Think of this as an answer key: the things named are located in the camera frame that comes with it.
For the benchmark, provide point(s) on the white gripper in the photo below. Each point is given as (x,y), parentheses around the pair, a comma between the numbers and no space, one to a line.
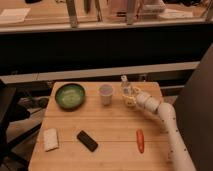
(143,100)

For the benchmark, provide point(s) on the clear plastic bottle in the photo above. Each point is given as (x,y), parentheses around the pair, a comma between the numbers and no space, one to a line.
(126,87)

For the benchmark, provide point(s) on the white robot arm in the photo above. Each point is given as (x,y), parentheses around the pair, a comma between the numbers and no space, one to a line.
(178,151)

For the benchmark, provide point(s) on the metal stand leg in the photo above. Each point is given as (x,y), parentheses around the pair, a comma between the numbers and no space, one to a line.
(72,13)

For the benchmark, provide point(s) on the white paper cup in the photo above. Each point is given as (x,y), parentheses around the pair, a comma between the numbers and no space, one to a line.
(106,93)

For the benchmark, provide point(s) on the red chili pepper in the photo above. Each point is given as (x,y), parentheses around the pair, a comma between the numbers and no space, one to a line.
(140,140)

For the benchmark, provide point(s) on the black rectangular block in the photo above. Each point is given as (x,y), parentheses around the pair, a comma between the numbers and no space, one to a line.
(86,140)

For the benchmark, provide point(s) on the green bowl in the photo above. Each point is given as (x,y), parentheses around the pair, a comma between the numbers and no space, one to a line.
(70,96)

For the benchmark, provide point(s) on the white sponge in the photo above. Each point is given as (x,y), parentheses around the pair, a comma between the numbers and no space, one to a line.
(50,139)

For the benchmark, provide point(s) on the black chair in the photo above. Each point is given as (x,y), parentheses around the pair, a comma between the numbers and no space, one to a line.
(10,111)

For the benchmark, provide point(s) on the white paper sheet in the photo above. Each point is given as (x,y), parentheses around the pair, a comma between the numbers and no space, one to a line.
(10,16)

